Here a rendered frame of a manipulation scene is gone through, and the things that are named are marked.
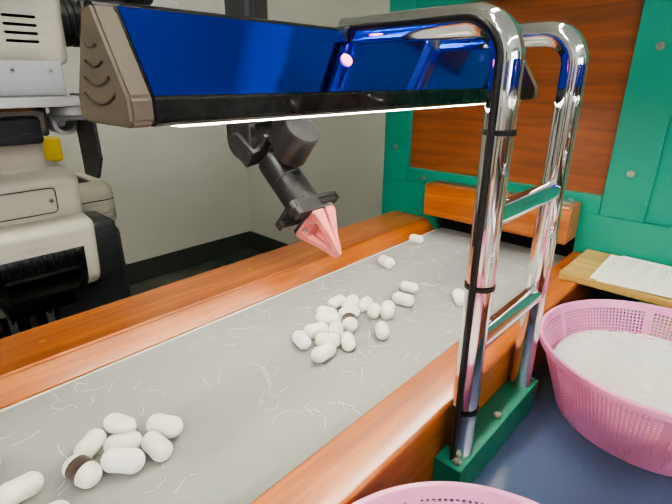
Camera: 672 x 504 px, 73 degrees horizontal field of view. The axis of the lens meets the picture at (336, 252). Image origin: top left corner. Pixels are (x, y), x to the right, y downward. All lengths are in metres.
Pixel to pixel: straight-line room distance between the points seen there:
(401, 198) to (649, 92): 0.53
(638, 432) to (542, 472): 0.10
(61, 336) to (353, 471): 0.42
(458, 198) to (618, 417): 0.54
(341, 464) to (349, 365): 0.18
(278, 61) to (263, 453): 0.34
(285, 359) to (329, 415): 0.12
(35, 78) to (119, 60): 0.73
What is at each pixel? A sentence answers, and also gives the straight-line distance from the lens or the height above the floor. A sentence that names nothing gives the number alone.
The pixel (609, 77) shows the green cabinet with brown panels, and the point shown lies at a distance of 0.94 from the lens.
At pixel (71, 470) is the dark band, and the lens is 0.48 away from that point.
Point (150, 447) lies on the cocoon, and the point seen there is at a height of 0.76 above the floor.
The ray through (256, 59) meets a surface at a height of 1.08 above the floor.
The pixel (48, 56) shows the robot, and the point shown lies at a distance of 1.07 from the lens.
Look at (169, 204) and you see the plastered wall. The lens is 2.78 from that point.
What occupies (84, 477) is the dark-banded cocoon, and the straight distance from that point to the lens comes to 0.47.
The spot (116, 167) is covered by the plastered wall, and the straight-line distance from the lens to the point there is 2.63.
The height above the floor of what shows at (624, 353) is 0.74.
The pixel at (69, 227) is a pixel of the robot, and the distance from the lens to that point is 1.06.
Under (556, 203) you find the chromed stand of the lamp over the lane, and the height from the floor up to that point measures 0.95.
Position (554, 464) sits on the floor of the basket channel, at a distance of 0.59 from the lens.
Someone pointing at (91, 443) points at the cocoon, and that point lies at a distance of 0.50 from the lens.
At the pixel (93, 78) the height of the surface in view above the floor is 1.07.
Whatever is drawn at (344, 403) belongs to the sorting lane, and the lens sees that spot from 0.52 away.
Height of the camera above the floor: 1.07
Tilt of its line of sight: 21 degrees down
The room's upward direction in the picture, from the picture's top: straight up
